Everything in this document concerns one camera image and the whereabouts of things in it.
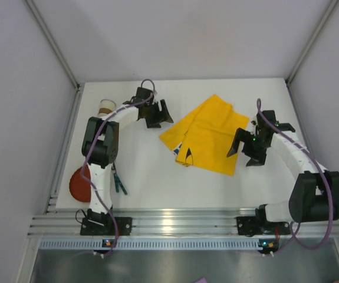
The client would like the red round plate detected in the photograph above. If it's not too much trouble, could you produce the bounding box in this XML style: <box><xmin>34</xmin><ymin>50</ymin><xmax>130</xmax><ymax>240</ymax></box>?
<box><xmin>69</xmin><ymin>167</ymin><xmax>91</xmax><ymax>203</ymax></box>

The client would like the yellow printed cloth mat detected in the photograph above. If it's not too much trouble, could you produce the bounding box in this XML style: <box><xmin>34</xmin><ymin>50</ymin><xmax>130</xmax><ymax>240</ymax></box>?
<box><xmin>159</xmin><ymin>94</ymin><xmax>249</xmax><ymax>176</ymax></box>

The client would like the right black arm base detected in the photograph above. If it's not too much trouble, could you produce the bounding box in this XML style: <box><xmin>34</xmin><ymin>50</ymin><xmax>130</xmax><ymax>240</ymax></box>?
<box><xmin>236</xmin><ymin>205</ymin><xmax>290</xmax><ymax>237</ymax></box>

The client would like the fork with green handle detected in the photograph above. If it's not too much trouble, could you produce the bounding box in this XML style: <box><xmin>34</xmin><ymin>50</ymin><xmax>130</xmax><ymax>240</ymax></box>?
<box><xmin>111</xmin><ymin>163</ymin><xmax>120</xmax><ymax>193</ymax></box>

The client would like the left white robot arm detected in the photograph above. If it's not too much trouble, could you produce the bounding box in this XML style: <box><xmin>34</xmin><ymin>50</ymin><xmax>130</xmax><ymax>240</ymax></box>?
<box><xmin>80</xmin><ymin>87</ymin><xmax>173</xmax><ymax>214</ymax></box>

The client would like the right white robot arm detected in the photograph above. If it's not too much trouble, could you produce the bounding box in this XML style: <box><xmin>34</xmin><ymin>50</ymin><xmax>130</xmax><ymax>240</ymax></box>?
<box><xmin>227</xmin><ymin>110</ymin><xmax>339</xmax><ymax>223</ymax></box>

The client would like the white paper cup brown sleeve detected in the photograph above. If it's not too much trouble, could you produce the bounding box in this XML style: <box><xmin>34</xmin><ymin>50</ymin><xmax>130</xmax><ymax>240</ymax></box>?
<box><xmin>98</xmin><ymin>99</ymin><xmax>117</xmax><ymax>117</ymax></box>

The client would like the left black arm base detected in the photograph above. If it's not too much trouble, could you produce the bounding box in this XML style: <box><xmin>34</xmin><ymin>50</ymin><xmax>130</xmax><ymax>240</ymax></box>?
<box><xmin>74</xmin><ymin>208</ymin><xmax>133</xmax><ymax>236</ymax></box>

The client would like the aluminium mounting rail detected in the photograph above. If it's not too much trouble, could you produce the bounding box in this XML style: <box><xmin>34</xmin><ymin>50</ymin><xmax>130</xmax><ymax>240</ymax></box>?
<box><xmin>27</xmin><ymin>207</ymin><xmax>339</xmax><ymax>237</ymax></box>

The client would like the slotted grey cable duct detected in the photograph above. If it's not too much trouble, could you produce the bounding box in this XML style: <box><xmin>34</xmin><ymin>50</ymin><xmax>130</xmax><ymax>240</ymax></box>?
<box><xmin>40</xmin><ymin>238</ymin><xmax>278</xmax><ymax>251</ymax></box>

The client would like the spoon with green handle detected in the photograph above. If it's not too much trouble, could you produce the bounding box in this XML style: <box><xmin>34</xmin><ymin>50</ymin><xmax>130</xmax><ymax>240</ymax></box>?
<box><xmin>118</xmin><ymin>175</ymin><xmax>128</xmax><ymax>195</ymax></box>

